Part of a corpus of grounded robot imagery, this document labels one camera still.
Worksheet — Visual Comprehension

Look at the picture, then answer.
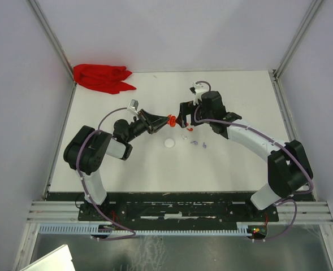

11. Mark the aluminium rail front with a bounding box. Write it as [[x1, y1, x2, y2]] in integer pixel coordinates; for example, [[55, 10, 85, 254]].
[[27, 201, 333, 225]]

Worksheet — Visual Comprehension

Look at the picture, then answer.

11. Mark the metal sheet corner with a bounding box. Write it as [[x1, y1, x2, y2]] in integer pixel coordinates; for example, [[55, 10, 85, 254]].
[[21, 244, 75, 271]]

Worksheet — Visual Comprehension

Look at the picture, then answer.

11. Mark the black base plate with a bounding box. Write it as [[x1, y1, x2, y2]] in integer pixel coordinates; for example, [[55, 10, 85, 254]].
[[46, 192, 282, 231]]

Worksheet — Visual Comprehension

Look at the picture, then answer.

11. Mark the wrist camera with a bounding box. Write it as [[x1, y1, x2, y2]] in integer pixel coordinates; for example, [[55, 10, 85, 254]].
[[128, 99, 139, 112], [189, 80, 211, 104]]

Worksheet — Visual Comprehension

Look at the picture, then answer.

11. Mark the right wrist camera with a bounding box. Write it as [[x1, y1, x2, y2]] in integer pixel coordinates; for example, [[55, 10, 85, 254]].
[[189, 80, 211, 104]]

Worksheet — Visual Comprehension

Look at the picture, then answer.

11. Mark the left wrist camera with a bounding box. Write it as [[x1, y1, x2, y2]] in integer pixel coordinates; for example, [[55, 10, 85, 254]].
[[128, 99, 139, 112]]

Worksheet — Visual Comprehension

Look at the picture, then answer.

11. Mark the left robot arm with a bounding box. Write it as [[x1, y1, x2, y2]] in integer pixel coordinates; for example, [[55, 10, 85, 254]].
[[63, 110, 176, 220]]

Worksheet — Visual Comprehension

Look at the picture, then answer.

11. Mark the blue cable duct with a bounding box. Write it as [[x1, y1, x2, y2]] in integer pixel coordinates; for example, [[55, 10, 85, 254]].
[[38, 223, 252, 237]]

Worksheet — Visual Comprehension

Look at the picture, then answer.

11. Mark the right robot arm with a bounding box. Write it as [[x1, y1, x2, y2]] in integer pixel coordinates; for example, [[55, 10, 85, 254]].
[[176, 86, 314, 221]]

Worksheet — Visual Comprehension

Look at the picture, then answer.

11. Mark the orange charging case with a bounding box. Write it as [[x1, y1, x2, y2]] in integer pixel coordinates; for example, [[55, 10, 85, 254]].
[[167, 115, 176, 127]]

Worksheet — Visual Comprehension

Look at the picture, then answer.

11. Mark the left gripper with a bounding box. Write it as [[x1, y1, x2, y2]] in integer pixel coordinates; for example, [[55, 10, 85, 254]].
[[126, 109, 170, 142]]

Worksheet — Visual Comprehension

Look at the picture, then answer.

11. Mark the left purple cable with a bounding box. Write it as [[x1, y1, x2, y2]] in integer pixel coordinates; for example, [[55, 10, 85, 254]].
[[75, 106, 137, 242]]

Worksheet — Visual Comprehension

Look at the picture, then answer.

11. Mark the red cloth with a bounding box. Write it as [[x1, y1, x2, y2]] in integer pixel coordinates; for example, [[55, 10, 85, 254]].
[[73, 64, 136, 94]]

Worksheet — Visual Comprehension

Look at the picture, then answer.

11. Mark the white charging case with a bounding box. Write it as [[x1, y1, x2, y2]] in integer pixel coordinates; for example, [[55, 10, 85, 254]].
[[164, 138, 175, 148]]

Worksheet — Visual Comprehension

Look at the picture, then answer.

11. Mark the left frame post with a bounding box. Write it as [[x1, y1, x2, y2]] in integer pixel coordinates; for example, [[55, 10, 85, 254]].
[[25, 0, 75, 85]]

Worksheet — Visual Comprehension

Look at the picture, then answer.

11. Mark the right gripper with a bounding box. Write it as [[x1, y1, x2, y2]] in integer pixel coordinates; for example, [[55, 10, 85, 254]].
[[175, 100, 213, 128]]

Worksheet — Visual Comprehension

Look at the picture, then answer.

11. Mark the frame post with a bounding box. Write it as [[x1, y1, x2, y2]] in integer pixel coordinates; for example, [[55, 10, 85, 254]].
[[25, 0, 75, 85], [273, 0, 325, 81]]

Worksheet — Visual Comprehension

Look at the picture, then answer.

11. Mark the right frame post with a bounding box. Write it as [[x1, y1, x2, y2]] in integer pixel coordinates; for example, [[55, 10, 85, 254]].
[[273, 0, 325, 81]]

